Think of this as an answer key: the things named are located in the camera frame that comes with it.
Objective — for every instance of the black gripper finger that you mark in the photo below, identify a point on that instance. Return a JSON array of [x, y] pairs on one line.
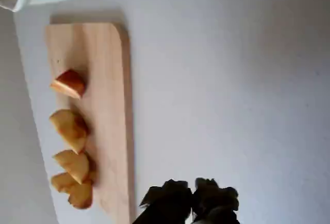
[[214, 200], [170, 203]]

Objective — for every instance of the yellow apple slice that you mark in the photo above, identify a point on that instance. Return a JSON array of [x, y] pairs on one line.
[[69, 83], [68, 128], [73, 166], [77, 195]]

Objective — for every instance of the wooden cutting board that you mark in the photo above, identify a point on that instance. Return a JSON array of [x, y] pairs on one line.
[[108, 105]]

